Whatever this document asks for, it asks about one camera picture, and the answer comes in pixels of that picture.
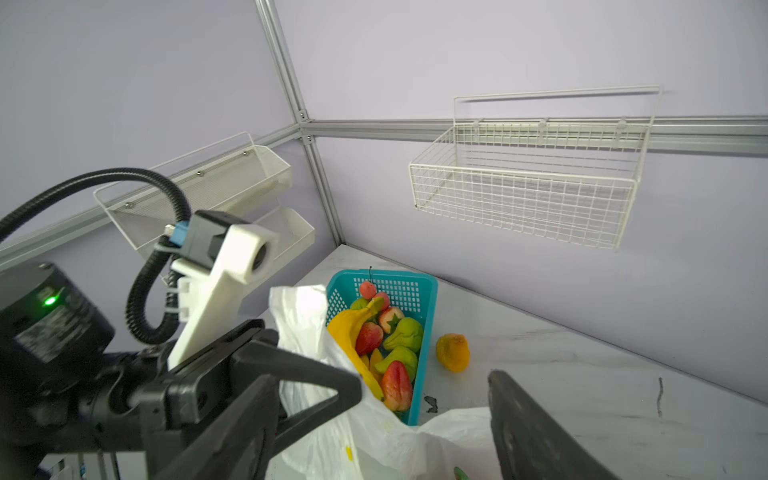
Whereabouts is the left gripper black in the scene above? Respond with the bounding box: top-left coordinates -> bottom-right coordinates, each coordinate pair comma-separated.
0,260 -> 181,480

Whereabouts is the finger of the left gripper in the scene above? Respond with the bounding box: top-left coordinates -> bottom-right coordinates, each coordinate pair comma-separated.
149,319 -> 364,457

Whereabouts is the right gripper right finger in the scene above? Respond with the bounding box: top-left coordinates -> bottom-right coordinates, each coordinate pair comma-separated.
488,370 -> 616,480

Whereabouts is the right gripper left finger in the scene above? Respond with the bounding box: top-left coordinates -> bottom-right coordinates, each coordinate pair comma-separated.
156,375 -> 279,479

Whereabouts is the white plastic bag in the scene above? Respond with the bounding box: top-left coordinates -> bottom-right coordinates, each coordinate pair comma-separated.
269,285 -> 502,479

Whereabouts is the orange fake pear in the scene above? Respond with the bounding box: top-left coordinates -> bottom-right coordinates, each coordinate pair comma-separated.
436,333 -> 471,373

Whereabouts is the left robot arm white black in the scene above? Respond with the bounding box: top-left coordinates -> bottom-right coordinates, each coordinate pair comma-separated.
1,167 -> 363,479

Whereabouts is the dark red fake strawberry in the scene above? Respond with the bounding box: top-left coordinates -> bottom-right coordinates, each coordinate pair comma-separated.
355,322 -> 384,356

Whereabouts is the small green fake fruit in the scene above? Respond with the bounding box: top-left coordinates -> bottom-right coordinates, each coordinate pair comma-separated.
349,298 -> 369,310

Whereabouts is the red white fake strawberry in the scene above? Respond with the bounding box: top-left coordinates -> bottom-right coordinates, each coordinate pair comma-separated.
378,307 -> 405,335

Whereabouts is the yellow banana bunch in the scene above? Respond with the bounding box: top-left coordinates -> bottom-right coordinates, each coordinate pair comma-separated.
327,301 -> 384,401

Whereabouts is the teal plastic basket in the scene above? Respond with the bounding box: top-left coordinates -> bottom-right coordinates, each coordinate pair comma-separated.
326,268 -> 438,426

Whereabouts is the upper white mesh shelf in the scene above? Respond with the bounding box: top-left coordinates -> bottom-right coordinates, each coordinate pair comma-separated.
93,132 -> 293,259

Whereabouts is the white wire wall basket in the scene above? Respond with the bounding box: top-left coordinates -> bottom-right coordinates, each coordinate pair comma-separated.
409,85 -> 664,251

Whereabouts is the aluminium frame rail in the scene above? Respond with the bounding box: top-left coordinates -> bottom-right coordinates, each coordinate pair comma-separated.
1,1 -> 767,269

